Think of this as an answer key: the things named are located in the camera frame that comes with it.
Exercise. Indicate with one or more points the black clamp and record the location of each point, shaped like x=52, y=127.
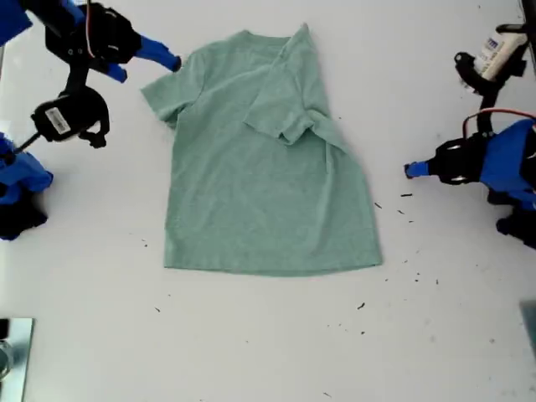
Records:
x=3, y=328

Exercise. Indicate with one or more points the steel base plate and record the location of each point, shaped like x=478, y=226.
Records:
x=23, y=360

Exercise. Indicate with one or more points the green t-shirt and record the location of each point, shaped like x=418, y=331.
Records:
x=251, y=201

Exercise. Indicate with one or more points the black camera stalk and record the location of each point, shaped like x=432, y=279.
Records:
x=77, y=79
x=488, y=106

